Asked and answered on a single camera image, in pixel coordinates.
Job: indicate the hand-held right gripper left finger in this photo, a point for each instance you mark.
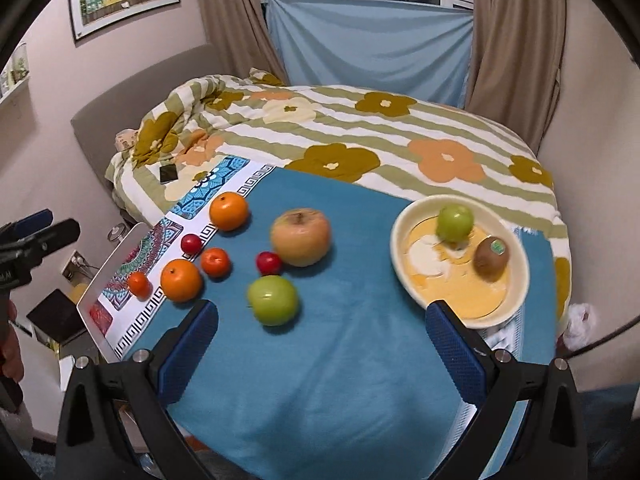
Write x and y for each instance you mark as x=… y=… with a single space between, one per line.
x=192 y=347

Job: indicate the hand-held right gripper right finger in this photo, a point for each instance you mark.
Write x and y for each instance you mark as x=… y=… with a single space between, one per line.
x=452 y=350

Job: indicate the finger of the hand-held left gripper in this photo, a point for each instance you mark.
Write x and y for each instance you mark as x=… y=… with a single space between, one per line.
x=52 y=236
x=34 y=220

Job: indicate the cream and yellow bowl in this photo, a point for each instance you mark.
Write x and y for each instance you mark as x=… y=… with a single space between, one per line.
x=450 y=290

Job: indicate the large orange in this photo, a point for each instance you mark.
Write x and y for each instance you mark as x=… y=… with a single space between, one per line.
x=229 y=211
x=181 y=280

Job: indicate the small tangerine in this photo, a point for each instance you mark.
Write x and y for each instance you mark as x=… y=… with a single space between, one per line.
x=215 y=262
x=139 y=284

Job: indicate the green apple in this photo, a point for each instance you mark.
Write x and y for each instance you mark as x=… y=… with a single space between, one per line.
x=273 y=300
x=455 y=222

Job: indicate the small red fruit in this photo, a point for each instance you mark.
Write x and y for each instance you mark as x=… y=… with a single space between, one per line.
x=268 y=261
x=191 y=244

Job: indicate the large red-yellow apple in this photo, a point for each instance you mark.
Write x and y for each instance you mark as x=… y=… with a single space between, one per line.
x=301 y=236

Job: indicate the person's left hand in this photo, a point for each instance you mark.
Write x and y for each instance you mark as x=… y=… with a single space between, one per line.
x=11 y=357

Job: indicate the dark box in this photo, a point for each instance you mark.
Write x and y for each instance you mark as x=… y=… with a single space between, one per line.
x=57 y=316

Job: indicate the glass jar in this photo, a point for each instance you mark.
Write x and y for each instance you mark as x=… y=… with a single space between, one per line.
x=117 y=234

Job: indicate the brown kiwi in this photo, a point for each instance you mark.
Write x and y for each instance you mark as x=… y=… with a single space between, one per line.
x=491 y=257

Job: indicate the blue patterned tablecloth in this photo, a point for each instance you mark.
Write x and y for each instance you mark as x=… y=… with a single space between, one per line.
x=340 y=360

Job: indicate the cream patterned pillow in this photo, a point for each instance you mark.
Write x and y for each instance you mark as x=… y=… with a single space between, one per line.
x=125 y=140

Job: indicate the black phone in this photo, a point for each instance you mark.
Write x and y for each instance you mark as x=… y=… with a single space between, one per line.
x=169 y=173

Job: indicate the white crumpled bag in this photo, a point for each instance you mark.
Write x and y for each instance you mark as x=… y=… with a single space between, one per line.
x=582 y=322

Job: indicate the grey bed headboard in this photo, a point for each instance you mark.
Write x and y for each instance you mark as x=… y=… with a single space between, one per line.
x=125 y=90

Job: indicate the floral striped blanket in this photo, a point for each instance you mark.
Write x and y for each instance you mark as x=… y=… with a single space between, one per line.
x=390 y=130

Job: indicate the beige curtain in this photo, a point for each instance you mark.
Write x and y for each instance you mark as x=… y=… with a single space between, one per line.
x=515 y=45
x=230 y=15

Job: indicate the light blue hanging cloth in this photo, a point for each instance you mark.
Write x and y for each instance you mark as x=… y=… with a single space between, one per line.
x=370 y=45

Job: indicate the wall socket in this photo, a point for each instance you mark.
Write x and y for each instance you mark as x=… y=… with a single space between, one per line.
x=77 y=264

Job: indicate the white wall shelf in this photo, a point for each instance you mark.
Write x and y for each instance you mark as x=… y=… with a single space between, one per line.
x=15 y=85

